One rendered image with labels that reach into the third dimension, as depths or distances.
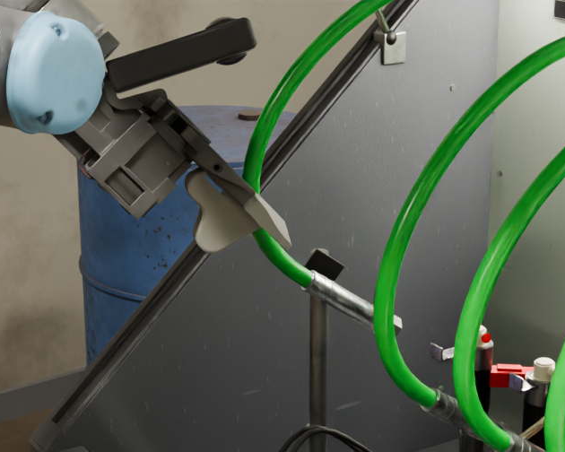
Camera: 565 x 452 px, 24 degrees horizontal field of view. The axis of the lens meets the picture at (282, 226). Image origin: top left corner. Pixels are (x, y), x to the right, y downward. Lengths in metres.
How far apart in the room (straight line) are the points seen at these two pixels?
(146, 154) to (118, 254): 1.77
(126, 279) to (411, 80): 1.47
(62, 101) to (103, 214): 1.93
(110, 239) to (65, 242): 0.75
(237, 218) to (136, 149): 0.09
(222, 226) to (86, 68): 0.21
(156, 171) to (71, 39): 0.18
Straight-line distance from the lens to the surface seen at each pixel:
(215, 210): 0.98
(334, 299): 1.05
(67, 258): 3.50
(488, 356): 1.08
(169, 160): 0.98
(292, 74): 0.99
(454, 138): 0.90
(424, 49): 1.38
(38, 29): 0.82
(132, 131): 0.97
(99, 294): 2.83
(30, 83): 0.81
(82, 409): 1.28
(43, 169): 3.40
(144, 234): 2.68
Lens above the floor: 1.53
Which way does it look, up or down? 18 degrees down
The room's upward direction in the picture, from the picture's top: straight up
